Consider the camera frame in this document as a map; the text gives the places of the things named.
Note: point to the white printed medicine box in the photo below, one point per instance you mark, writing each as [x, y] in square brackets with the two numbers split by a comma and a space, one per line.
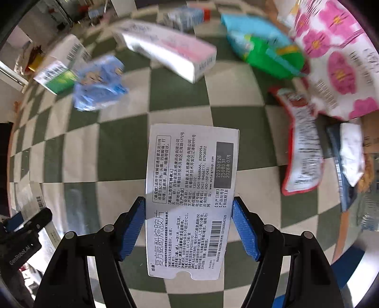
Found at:
[189, 177]

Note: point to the red white snack packet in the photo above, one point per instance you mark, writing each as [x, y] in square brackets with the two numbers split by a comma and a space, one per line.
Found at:
[300, 142]

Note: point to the blue seat cushion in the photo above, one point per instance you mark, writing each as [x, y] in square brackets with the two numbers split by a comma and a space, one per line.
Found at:
[351, 260]

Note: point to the green white checkered tablecloth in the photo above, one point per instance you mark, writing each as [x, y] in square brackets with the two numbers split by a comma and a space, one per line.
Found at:
[177, 100]

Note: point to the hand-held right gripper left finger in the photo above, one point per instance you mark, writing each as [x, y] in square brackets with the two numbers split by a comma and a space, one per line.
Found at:
[130, 229]

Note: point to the small blue-white box, red cap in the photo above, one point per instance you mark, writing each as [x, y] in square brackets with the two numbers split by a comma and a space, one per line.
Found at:
[186, 17]

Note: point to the white barcode box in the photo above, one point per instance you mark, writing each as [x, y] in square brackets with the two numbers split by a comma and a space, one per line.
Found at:
[32, 195]

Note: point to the long white pink box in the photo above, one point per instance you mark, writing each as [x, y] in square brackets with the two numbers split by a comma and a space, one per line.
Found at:
[165, 50]

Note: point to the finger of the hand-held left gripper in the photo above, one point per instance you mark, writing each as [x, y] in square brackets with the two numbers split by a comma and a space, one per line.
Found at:
[40, 219]

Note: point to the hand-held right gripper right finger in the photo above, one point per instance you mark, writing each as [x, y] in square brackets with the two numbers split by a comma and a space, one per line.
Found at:
[245, 229]

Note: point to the light blue packet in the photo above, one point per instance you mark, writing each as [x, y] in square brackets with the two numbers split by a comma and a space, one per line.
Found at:
[97, 83]

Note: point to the green blue snack bag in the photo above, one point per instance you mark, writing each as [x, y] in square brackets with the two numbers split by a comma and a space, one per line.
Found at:
[263, 51]

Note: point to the dark blue packet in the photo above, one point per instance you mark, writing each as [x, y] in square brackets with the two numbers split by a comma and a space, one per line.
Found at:
[340, 189]

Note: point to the white plastic packet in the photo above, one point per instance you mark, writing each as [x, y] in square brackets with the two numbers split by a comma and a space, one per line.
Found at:
[352, 154]

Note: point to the pink flower printed bag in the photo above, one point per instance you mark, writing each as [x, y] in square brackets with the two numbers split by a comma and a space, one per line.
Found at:
[331, 59]

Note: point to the green white medicine box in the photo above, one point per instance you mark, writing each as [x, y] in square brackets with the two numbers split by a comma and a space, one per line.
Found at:
[57, 77]

